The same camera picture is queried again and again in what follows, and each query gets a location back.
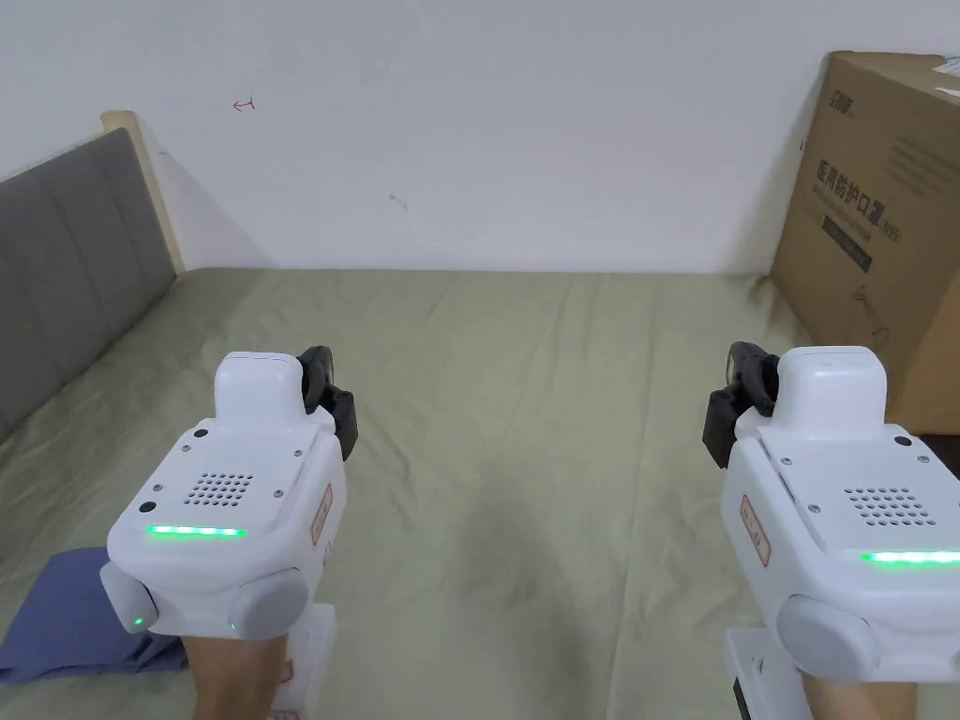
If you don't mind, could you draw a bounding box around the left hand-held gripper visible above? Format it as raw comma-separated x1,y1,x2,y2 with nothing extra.
99,344,360,713

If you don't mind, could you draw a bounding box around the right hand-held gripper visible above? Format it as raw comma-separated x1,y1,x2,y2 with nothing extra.
702,340,960,720

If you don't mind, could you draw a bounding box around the large brown cardboard carton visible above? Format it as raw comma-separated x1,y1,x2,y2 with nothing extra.
771,51,960,438

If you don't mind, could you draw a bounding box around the blue garment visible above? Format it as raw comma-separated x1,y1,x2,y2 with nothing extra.
0,547,190,685

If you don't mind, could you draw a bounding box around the person's right hand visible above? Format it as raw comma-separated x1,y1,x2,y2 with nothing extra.
808,663,921,720

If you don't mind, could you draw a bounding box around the bed with pale green sheet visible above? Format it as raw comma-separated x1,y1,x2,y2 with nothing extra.
0,268,960,720

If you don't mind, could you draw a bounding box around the grey padded headboard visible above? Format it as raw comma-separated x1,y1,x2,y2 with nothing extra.
0,111,188,441

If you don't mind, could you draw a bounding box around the person's left hand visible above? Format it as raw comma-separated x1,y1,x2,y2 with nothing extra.
183,628,296,720

